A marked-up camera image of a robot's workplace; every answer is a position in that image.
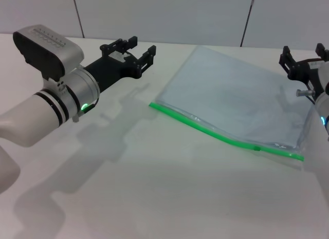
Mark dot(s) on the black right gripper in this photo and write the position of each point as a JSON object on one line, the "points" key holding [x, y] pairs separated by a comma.
{"points": [[304, 70]]}

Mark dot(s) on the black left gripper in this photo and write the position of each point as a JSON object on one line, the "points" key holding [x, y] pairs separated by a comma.
{"points": [[108, 72]]}

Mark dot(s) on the clear green-zip document bag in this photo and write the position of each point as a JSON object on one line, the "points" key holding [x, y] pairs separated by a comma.
{"points": [[231, 95]]}

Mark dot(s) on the green zipper slider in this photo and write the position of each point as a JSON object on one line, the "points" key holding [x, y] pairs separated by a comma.
{"points": [[256, 148]]}

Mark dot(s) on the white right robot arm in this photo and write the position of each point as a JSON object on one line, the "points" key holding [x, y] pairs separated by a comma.
{"points": [[324, 105]]}

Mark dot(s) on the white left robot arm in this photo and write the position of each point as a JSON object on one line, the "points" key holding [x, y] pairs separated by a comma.
{"points": [[38, 120]]}

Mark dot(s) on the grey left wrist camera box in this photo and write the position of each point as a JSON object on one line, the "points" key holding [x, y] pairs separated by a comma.
{"points": [[51, 48]]}

